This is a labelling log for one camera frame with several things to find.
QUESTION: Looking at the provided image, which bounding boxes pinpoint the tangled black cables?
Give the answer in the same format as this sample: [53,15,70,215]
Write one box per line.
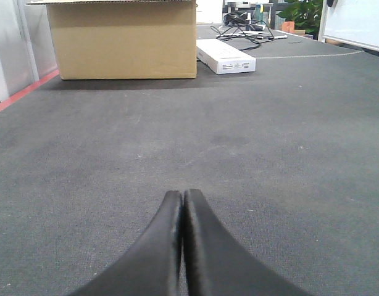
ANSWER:
[210,12,275,52]

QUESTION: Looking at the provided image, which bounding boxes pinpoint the red tape strip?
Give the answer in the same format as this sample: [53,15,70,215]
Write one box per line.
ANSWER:
[0,69,59,112]

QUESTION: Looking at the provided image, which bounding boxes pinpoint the large brown cardboard box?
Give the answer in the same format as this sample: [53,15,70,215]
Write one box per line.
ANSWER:
[28,1,197,80]

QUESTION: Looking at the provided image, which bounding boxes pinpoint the white board panel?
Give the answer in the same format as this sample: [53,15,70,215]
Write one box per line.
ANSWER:
[318,0,379,53]

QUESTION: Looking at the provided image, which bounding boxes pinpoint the long white carton box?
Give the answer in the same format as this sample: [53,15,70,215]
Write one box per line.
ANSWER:
[196,39,256,75]

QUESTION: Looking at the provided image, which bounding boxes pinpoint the green potted plant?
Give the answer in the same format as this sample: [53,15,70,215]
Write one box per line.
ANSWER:
[278,0,323,38]

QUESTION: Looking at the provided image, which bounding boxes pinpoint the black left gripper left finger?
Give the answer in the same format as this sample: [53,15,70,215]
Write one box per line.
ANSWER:
[72,191,182,295]

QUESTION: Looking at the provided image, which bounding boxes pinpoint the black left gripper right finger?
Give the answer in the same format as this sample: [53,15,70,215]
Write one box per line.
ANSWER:
[183,189,308,295]

